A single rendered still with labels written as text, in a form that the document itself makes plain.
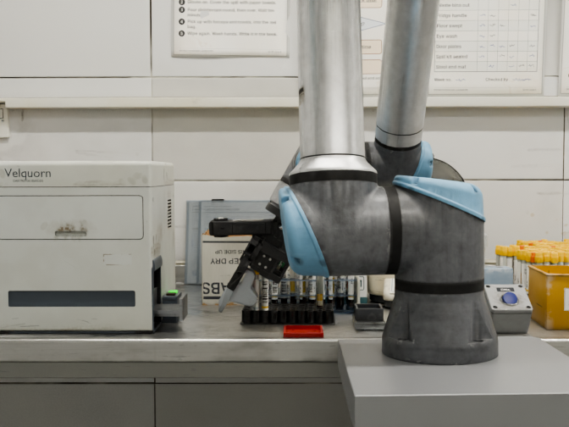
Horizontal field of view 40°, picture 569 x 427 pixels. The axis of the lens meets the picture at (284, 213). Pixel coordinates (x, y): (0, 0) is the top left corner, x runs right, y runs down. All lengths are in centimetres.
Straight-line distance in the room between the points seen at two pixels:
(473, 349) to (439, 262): 11
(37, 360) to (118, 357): 14
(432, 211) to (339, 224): 12
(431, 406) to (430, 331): 15
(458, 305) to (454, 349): 6
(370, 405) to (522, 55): 136
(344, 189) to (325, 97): 12
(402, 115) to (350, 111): 22
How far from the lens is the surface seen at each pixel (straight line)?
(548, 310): 146
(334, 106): 100
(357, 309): 141
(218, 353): 133
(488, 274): 150
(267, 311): 144
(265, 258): 136
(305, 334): 133
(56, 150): 206
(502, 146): 204
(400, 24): 115
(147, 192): 135
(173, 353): 134
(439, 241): 98
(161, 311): 138
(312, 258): 97
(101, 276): 138
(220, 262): 164
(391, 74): 119
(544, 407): 90
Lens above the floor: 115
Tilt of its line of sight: 3 degrees down
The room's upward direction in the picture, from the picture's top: straight up
